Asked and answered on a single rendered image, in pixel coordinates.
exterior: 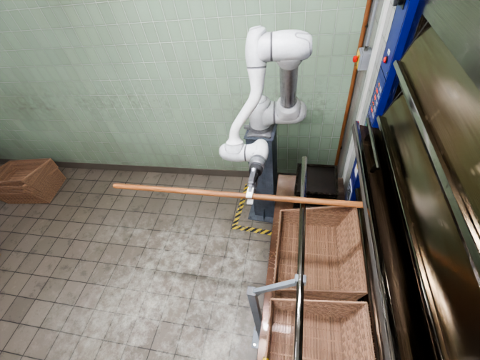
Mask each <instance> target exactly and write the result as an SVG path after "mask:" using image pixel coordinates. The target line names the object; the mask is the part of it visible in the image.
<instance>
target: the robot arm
mask: <svg viewBox="0 0 480 360"><path fill-rule="evenodd" d="M311 54H312V35H311V34H310V33H308V32H306V31H302V30H296V29H290V30H280V31H273V32H266V28H265V27H264V26H261V25H259V26H254V27H251V28H250V29H249V32H248V34H247V38H246V46H245V57H246V67H247V71H248V75H249V81H250V85H251V93H250V95H249V98H248V100H247V102H246V103H245V104H244V106H243V108H242V110H241V111H240V112H239V114H238V116H237V117H236V119H235V120H234V122H233V124H232V125H231V129H230V132H229V140H228V141H227V142H226V144H223V145H221V147H220V148H219V154H220V157H221V158H223V159H224V160H227V161H235V162H243V161H248V162H249V173H250V177H249V184H247V186H248V189H247V193H246V198H249V199H251V198H252V194H255V193H256V187H257V181H258V179H259V176H261V175H262V171H263V170H264V167H265V163H266V160H267V158H268V155H269V146H268V143H267V142H266V141H265V140H263V139H258V140H256V141H255V142H254V143H252V144H244V141H243V140H242V139H241V138H240V136H239V132H240V129H241V127H242V126H243V125H244V123H245V122H246V120H247V119H248V118H249V122H250V124H248V125H244V129H247V130H249V132H248V134H247V137H260V138H267V139H270V138H271V133H272V130H273V127H274V125H275V124H295V123H298V122H300V121H303V120H304V119H305V118H306V104H305V103H304V102H303V101H299V98H298V97H297V96H296V90H297V81H298V72H299V65H300V64H301V62H302V61H303V60H306V59H308V58H309V57H310V56H311ZM270 61H276V62H277V64H278V65H279V73H280V97H279V99H278V101H271V100H270V98H269V97H267V96H264V95H262V94H263V90H264V79H265V74H266V63H267V62H270Z"/></svg>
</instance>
